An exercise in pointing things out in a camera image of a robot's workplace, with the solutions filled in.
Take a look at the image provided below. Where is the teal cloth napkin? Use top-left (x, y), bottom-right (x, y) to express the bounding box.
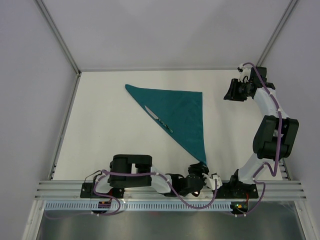
top-left (125, 84), bottom-right (207, 165)

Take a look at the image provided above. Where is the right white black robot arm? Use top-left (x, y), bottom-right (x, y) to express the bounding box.
top-left (223, 62), bottom-right (299, 198)

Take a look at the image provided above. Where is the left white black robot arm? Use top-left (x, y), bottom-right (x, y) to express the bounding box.
top-left (91, 154), bottom-right (209, 198)

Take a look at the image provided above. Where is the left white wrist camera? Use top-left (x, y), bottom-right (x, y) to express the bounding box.
top-left (202, 173), bottom-right (223, 191)

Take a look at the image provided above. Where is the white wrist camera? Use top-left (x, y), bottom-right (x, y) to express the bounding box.
top-left (202, 173), bottom-right (223, 191)
top-left (237, 63), bottom-right (251, 83)

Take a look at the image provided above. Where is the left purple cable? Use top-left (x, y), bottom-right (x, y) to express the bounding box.
top-left (44, 169), bottom-right (219, 221)

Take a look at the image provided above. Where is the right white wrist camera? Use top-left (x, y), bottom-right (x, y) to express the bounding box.
top-left (237, 63), bottom-right (251, 83)

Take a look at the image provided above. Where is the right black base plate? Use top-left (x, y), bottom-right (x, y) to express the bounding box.
top-left (216, 183), bottom-right (259, 199)

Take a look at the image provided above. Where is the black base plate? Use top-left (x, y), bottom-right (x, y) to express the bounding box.
top-left (216, 183), bottom-right (259, 199)
top-left (80, 182), bottom-right (125, 199)

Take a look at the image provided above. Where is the white slotted cable duct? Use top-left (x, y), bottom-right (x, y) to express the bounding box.
top-left (44, 201), bottom-right (232, 212)

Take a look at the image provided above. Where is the right aluminium frame post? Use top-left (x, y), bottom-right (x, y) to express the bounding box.
top-left (256, 0), bottom-right (300, 67)

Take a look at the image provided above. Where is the aluminium frame post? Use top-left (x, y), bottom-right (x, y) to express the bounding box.
top-left (34, 0), bottom-right (82, 76)
top-left (256, 0), bottom-right (300, 67)

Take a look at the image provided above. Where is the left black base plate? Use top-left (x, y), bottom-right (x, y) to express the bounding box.
top-left (80, 182), bottom-right (125, 199)

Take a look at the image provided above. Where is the aluminium mounting rail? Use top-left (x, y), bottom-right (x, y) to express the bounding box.
top-left (34, 180), bottom-right (307, 201)

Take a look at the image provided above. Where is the left aluminium frame post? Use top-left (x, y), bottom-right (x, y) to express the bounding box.
top-left (34, 0), bottom-right (82, 76)

